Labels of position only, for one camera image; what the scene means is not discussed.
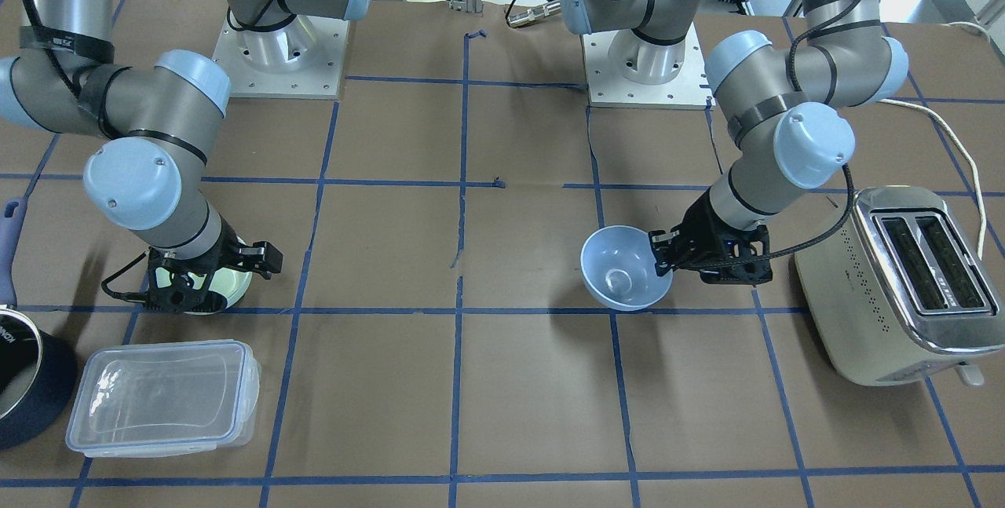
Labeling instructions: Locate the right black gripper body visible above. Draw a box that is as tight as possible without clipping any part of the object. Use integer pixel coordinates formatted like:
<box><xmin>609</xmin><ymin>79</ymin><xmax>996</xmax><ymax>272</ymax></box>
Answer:
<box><xmin>143</xmin><ymin>247</ymin><xmax>244</xmax><ymax>314</ymax></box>

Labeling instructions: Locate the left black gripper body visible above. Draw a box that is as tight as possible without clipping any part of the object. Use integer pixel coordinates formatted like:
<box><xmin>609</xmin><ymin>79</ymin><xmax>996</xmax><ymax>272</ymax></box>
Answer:
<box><xmin>676</xmin><ymin>198</ymin><xmax>772</xmax><ymax>286</ymax></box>

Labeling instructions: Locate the green bowl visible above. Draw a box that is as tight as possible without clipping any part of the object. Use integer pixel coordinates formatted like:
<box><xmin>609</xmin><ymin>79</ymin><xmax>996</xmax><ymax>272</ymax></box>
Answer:
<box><xmin>148</xmin><ymin>237</ymin><xmax>251</xmax><ymax>315</ymax></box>

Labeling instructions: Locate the blue bowl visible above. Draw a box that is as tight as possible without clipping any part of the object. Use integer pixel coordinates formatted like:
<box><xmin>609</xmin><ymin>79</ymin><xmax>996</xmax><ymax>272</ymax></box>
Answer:
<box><xmin>580</xmin><ymin>225</ymin><xmax>674</xmax><ymax>312</ymax></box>

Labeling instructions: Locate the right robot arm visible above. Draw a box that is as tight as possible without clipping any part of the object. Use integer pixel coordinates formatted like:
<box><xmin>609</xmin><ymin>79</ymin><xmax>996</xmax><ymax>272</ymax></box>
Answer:
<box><xmin>2</xmin><ymin>0</ymin><xmax>370</xmax><ymax>315</ymax></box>

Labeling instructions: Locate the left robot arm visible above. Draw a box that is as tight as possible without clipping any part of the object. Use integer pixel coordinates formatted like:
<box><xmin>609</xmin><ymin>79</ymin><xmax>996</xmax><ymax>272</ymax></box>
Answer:
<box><xmin>559</xmin><ymin>0</ymin><xmax>908</xmax><ymax>285</ymax></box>

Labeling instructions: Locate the clear plastic food container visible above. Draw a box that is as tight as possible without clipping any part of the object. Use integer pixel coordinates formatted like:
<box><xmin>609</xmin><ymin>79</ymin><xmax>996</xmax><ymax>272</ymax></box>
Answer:
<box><xmin>65</xmin><ymin>340</ymin><xmax>261</xmax><ymax>458</ymax></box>

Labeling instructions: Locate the dark blue saucepan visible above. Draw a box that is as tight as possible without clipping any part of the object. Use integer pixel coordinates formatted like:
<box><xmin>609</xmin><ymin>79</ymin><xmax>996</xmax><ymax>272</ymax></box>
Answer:
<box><xmin>1</xmin><ymin>197</ymin><xmax>78</xmax><ymax>450</ymax></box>

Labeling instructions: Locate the cream toaster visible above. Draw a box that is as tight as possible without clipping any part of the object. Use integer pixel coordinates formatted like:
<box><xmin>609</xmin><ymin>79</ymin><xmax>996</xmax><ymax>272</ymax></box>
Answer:
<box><xmin>794</xmin><ymin>185</ymin><xmax>1004</xmax><ymax>387</ymax></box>

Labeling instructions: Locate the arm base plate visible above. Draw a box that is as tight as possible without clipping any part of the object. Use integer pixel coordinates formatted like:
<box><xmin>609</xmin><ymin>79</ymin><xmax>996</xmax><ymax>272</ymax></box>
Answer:
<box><xmin>212</xmin><ymin>16</ymin><xmax>351</xmax><ymax>101</ymax></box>
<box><xmin>581</xmin><ymin>24</ymin><xmax>715</xmax><ymax>110</ymax></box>

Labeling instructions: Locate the white toaster power cable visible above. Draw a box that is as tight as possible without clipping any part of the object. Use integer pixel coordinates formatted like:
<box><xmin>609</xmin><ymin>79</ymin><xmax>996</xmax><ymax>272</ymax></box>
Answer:
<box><xmin>875</xmin><ymin>97</ymin><xmax>989</xmax><ymax>261</ymax></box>

